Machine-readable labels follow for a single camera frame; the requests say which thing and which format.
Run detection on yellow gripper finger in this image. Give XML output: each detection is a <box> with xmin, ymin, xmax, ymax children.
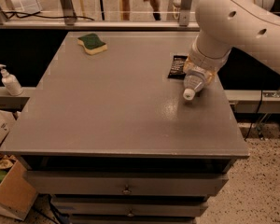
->
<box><xmin>205</xmin><ymin>71</ymin><xmax>216</xmax><ymax>85</ymax></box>
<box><xmin>183</xmin><ymin>61</ymin><xmax>195</xmax><ymax>75</ymax></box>

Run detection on blue plastic water bottle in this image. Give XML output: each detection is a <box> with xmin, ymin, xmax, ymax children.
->
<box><xmin>183</xmin><ymin>67</ymin><xmax>208</xmax><ymax>101</ymax></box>

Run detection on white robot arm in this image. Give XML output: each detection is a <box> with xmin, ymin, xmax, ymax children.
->
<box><xmin>189</xmin><ymin>0</ymin><xmax>280</xmax><ymax>75</ymax></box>

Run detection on white pump dispenser bottle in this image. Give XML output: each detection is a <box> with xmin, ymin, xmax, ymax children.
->
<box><xmin>0</xmin><ymin>64</ymin><xmax>23</xmax><ymax>96</ymax></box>

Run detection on green and yellow sponge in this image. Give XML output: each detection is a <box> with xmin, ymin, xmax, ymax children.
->
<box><xmin>77</xmin><ymin>33</ymin><xmax>107</xmax><ymax>55</ymax></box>

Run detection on grey drawer cabinet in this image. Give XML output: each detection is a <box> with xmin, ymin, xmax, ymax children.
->
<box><xmin>1</xmin><ymin>32</ymin><xmax>248</xmax><ymax>224</ymax></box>

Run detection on top grey drawer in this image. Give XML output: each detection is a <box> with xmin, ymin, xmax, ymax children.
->
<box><xmin>23</xmin><ymin>171</ymin><xmax>228</xmax><ymax>196</ymax></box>

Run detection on grey drawer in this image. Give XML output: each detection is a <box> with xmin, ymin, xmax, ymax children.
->
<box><xmin>23</xmin><ymin>171</ymin><xmax>228</xmax><ymax>196</ymax></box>
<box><xmin>52</xmin><ymin>197</ymin><xmax>208</xmax><ymax>217</ymax></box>

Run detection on small cardboard box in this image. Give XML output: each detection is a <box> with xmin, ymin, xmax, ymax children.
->
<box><xmin>0</xmin><ymin>109</ymin><xmax>17</xmax><ymax>156</ymax></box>

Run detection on cardboard box with items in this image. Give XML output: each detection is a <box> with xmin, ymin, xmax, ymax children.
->
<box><xmin>0</xmin><ymin>157</ymin><xmax>38</xmax><ymax>220</ymax></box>

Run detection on black floor cable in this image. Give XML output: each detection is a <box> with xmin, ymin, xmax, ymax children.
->
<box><xmin>244</xmin><ymin>87</ymin><xmax>265</xmax><ymax>142</ymax></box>

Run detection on black cable on shelf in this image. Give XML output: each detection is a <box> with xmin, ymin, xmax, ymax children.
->
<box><xmin>3</xmin><ymin>2</ymin><xmax>95</xmax><ymax>22</ymax></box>

